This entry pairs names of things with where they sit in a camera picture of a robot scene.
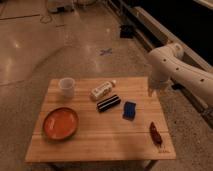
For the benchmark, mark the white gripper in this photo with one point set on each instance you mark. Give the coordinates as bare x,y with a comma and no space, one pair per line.
155,85

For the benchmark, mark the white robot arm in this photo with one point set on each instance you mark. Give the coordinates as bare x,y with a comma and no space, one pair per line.
166,63

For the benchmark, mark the white ceramic cup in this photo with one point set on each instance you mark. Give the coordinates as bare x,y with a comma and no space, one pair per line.
67,85

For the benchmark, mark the blue sponge block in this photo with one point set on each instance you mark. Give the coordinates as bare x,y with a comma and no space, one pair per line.
129,110

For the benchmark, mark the dark red chili pepper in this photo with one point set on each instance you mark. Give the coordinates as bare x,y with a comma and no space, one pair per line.
156,137

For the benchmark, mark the wooden table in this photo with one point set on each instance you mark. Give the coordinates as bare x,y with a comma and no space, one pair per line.
103,136

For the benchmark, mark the black box on floor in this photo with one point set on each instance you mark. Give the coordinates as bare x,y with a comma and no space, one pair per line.
127,31

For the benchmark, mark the orange plate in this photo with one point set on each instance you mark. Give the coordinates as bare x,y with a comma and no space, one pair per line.
60,124

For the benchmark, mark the white equipment base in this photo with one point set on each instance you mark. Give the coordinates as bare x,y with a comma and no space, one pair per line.
54,5

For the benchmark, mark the long metal rail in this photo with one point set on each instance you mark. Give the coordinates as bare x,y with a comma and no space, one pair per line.
166,37

